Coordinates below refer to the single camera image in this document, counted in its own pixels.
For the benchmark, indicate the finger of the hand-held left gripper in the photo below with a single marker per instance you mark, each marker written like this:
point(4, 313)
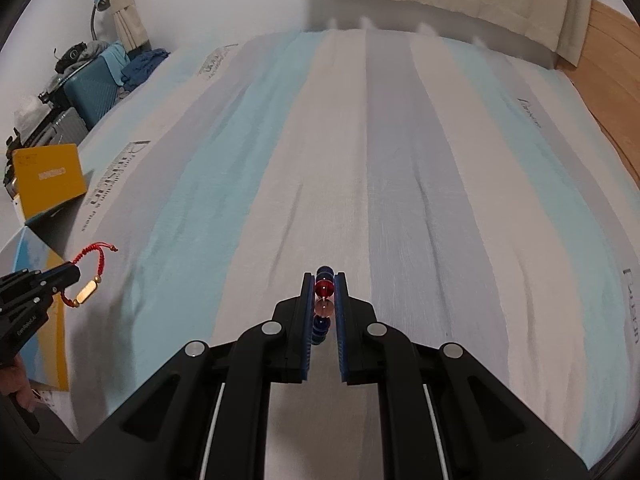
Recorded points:
point(62, 277)

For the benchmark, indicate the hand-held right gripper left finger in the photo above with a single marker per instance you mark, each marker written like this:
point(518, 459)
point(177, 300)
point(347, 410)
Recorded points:
point(305, 330)

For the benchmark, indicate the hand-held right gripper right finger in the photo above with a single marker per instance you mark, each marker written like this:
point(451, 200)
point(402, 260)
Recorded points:
point(342, 330)

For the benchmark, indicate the white cardboard box yellow lid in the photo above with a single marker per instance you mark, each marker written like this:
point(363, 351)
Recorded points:
point(47, 175)

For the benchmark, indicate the person's left hand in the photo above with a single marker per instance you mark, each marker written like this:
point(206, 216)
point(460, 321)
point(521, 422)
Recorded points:
point(17, 380)

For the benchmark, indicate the grey suitcase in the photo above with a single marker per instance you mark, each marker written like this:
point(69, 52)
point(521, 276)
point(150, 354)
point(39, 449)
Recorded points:
point(60, 130)

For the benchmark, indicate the striped blue grey blanket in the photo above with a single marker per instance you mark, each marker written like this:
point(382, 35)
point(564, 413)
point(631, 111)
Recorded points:
point(400, 160)

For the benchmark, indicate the teal suitcase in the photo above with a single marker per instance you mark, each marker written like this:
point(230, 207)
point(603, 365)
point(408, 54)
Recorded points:
point(90, 95)

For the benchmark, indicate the light teal cloth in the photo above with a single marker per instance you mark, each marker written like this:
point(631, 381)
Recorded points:
point(114, 62)

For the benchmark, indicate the dark clothes pile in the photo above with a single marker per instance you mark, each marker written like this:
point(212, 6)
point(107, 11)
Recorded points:
point(80, 55)

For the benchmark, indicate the dark blue cloth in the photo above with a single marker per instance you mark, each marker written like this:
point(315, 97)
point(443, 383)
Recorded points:
point(145, 67)

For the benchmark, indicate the narrow beige curtain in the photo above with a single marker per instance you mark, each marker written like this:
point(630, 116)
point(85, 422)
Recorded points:
point(130, 10)

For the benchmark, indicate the blue desk lamp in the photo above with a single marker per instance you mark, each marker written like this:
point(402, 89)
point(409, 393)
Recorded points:
point(101, 0)

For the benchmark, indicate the wooden headboard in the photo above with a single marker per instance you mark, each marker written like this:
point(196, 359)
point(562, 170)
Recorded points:
point(610, 85)

